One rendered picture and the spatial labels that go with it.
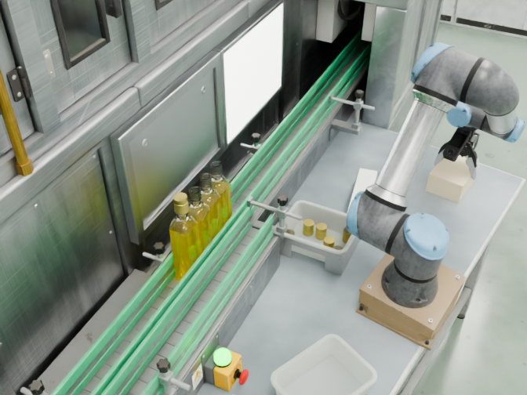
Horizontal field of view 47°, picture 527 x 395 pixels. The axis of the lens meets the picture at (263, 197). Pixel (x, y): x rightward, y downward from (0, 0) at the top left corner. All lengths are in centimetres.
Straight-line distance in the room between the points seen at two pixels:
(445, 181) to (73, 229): 125
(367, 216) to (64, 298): 77
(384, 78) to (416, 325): 104
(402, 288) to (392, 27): 102
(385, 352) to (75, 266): 83
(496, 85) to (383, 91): 91
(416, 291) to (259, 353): 44
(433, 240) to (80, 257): 85
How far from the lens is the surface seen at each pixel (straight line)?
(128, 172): 149
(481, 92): 155
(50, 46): 127
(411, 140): 157
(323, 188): 215
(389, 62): 234
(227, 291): 158
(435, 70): 157
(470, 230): 209
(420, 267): 159
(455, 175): 217
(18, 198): 124
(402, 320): 170
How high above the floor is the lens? 211
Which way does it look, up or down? 40 degrees down
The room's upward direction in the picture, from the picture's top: straight up
